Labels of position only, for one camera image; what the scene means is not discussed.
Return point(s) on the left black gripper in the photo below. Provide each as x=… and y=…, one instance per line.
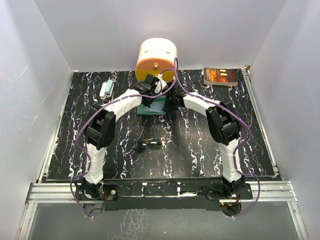
x=148, y=104

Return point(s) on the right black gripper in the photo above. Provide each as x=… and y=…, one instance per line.
x=168, y=107

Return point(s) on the blue-grey glasses case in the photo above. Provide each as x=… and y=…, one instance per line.
x=141, y=112

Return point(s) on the black sunglasses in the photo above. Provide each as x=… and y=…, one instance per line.
x=142, y=145

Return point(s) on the light blue cleaning cloth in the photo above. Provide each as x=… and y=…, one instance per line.
x=156, y=107

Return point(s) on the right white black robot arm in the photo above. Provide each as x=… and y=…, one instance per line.
x=224, y=128

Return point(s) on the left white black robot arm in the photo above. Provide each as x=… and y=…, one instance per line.
x=100, y=131

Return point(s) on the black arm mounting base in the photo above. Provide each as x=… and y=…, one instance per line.
x=210, y=194

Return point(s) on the round three-drawer cabinet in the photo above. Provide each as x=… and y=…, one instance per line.
x=156, y=56

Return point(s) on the white teal small case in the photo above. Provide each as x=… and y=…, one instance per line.
x=106, y=89

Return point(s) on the orange brown book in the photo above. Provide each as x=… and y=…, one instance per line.
x=220, y=77

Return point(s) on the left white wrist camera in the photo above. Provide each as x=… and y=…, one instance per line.
x=160, y=84

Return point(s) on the aluminium frame rail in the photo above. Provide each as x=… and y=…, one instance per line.
x=270, y=191

